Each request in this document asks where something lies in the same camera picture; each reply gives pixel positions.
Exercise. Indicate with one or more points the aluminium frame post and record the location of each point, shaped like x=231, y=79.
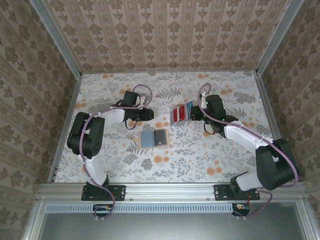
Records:
x=278, y=37
x=57, y=37

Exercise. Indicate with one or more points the aluminium table side rail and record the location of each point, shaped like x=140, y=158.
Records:
x=270, y=112
x=66, y=125

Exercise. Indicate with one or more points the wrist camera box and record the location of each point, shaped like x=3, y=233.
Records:
x=215, y=105
x=131, y=98

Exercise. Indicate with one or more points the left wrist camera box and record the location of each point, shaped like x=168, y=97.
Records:
x=131, y=98

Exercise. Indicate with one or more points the grey metal panel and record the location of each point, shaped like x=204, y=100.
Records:
x=170, y=227

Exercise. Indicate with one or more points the thin aluminium table rail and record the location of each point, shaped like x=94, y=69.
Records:
x=170, y=71

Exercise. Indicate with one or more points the black credit card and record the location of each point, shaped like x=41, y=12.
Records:
x=160, y=138

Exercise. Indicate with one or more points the red credit card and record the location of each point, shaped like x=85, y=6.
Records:
x=183, y=112
x=175, y=115

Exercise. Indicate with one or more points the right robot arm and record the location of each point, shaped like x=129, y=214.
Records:
x=272, y=162

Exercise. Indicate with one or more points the blue credit card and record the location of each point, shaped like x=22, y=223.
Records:
x=191, y=103

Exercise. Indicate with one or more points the wide aluminium frame rail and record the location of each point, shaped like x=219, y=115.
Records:
x=170, y=191

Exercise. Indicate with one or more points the clear card rack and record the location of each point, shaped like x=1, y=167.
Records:
x=178, y=123

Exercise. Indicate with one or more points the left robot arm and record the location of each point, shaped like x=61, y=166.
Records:
x=85, y=135

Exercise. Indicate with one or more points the beige card holder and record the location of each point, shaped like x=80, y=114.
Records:
x=147, y=140

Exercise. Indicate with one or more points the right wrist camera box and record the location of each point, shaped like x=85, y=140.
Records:
x=215, y=105

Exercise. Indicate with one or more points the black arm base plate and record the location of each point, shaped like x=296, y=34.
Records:
x=117, y=192
x=221, y=192

